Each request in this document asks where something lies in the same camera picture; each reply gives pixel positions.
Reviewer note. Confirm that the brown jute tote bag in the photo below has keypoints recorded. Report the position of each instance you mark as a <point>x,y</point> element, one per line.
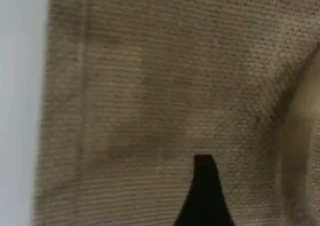
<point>150,85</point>

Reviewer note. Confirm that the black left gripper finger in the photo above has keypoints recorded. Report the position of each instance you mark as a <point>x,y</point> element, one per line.
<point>203,201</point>

